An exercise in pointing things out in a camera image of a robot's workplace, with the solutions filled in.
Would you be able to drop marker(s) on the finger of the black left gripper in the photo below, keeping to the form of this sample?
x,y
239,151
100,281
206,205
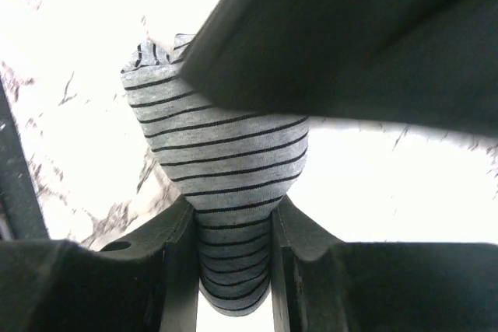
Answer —
x,y
431,63

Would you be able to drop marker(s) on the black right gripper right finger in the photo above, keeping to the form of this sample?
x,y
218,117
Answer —
x,y
320,283

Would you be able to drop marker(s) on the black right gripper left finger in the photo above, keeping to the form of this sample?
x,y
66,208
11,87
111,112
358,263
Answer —
x,y
144,281

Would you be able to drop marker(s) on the grey striped underwear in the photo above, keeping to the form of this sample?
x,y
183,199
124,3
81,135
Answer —
x,y
232,167

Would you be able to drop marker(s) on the black metal base rail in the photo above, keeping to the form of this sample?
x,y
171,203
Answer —
x,y
21,216

